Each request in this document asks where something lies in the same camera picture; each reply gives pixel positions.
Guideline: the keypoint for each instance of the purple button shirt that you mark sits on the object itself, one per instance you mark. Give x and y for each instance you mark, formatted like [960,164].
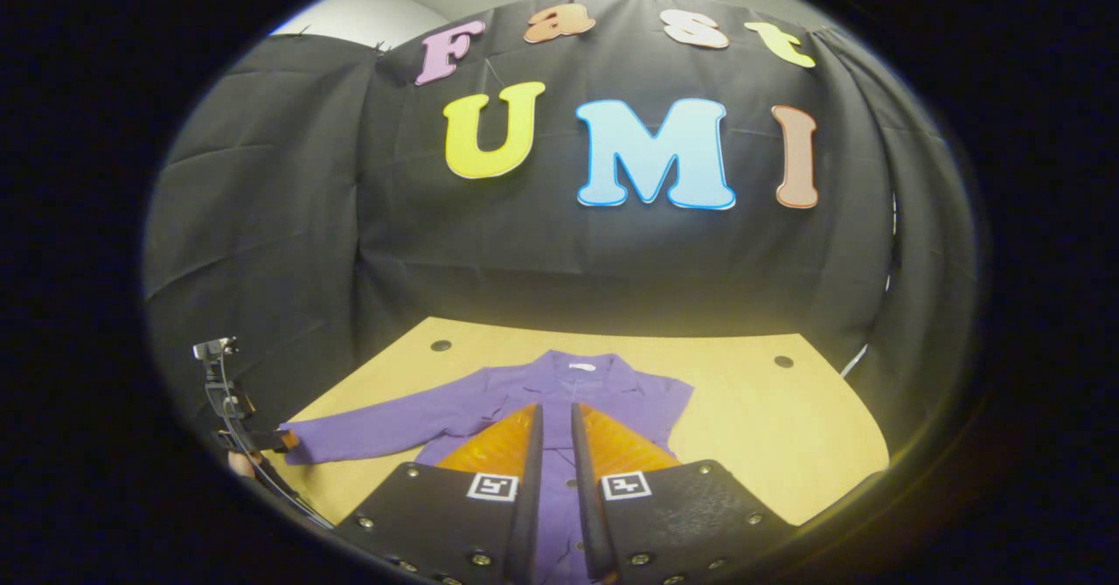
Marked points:
[489,401]

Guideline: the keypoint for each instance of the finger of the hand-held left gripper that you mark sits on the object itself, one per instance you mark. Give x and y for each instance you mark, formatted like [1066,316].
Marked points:
[280,441]

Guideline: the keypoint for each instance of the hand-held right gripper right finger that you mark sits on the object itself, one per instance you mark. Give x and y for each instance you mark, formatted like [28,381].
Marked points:
[590,524]

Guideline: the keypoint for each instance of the black backdrop cloth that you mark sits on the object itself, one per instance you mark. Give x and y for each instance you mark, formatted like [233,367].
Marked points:
[559,270]

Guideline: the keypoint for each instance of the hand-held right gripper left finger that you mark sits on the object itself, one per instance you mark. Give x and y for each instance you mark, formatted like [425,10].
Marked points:
[524,524]

